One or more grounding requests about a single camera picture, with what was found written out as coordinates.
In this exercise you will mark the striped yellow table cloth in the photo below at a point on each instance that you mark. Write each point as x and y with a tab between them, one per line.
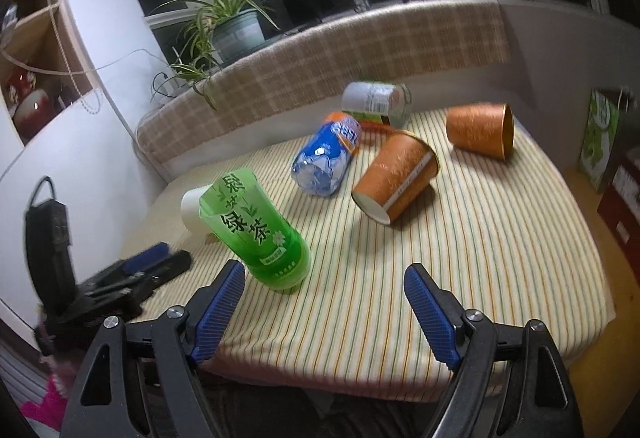
475	243

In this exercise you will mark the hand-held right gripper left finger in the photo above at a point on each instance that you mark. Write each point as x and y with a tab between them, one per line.
215	318

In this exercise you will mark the potted spider plant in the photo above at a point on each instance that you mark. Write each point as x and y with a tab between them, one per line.
237	31

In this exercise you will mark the pink cloth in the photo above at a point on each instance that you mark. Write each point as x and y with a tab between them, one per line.
40	413

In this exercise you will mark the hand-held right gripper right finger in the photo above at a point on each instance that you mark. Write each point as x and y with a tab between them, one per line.
432	318

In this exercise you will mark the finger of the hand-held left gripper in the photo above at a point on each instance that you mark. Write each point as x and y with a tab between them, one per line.
172	264
149	254

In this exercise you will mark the red and white jar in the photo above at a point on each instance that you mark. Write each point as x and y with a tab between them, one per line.
30	113

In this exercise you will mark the green paper gift bag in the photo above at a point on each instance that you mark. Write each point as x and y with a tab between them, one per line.
597	138

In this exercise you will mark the wooden wall shelf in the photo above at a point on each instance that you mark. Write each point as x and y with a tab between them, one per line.
50	33

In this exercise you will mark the plaid beige blanket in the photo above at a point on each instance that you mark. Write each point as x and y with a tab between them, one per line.
310	53

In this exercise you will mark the blue cut bottle cup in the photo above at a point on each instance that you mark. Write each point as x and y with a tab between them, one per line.
320	163

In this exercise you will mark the dark red box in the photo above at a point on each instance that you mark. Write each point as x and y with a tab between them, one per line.
620	213

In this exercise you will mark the green cut bottle cup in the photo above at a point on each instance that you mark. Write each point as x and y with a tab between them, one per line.
260	238

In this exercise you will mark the white labelled can cup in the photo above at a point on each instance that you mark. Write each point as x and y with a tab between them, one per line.
370	98

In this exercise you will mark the orange paper cup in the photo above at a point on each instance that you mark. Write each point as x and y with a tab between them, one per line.
395	168
475	128

